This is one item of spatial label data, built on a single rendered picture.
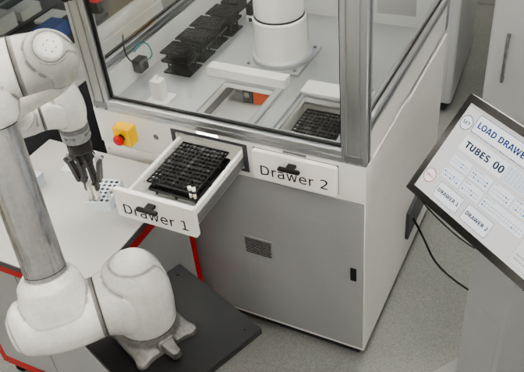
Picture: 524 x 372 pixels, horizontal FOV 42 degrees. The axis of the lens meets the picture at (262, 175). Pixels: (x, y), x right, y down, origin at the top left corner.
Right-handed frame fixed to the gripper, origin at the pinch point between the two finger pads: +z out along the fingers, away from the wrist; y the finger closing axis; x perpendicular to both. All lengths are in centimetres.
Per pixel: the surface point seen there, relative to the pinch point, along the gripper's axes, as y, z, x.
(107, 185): 1.1, 4.3, 7.6
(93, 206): -0.9, 5.9, -1.6
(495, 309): 126, 17, -23
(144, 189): 17.8, -1.1, 0.3
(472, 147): 116, -28, -7
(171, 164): 25.8, -6.1, 7.5
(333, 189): 78, -1, 5
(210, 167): 39.0, -6.3, 6.6
